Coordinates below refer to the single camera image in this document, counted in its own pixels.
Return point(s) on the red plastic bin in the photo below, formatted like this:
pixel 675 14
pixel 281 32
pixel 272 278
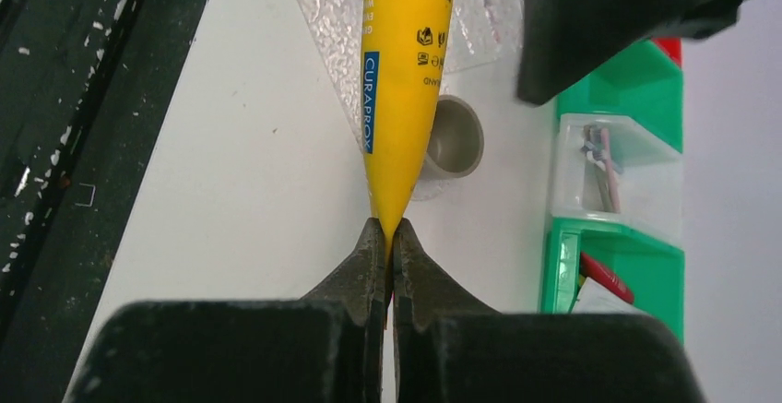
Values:
pixel 671 47

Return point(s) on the white toothpaste tube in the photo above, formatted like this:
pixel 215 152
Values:
pixel 593 298

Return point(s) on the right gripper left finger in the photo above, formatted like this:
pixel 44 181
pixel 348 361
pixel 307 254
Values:
pixel 326 346

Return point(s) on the red toothpaste tube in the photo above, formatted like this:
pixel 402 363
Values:
pixel 591 268

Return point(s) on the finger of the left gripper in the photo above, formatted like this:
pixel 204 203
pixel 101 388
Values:
pixel 564 40

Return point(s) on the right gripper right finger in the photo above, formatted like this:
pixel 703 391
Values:
pixel 452 347

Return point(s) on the pink toothbrush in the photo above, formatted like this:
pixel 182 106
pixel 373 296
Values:
pixel 612 182

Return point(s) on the grey ceramic mug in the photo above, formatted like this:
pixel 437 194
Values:
pixel 456 142

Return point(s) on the white translucent bin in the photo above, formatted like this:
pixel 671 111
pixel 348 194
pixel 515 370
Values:
pixel 647 174

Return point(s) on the black front rail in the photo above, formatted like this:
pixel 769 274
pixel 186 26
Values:
pixel 85 87

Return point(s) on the green bin with cups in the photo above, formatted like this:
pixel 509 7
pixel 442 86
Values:
pixel 640 82

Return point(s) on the yellow toothpaste tube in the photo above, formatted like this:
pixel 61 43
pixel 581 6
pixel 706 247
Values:
pixel 403 47

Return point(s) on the green bin with toothpaste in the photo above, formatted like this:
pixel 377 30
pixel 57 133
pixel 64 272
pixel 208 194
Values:
pixel 653 270

